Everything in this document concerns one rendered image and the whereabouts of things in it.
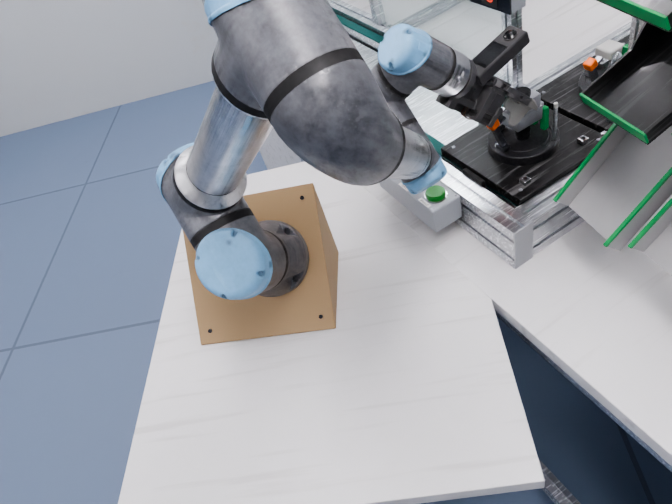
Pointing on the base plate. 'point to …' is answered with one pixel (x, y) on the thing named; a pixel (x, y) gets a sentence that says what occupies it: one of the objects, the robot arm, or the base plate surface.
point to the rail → (491, 218)
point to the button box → (449, 207)
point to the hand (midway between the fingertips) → (524, 98)
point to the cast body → (527, 112)
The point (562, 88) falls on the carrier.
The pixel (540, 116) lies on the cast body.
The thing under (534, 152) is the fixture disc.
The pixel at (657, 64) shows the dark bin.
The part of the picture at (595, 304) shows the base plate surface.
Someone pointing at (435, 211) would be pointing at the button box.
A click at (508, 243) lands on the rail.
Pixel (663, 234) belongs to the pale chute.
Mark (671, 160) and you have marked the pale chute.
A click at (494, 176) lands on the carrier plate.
